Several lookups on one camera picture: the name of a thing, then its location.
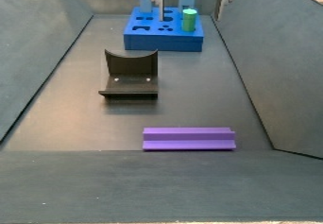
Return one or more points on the purple star-shaped bar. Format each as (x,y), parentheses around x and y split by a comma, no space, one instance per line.
(189,139)

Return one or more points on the blue insertion board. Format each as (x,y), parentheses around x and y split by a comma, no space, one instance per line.
(147,33)

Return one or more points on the black curved fixture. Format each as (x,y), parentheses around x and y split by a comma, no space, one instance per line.
(133,75)

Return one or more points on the short light blue block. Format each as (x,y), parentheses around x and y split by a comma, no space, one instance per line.
(146,6)

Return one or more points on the green hexagonal peg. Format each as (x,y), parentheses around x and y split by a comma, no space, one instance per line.
(189,22)

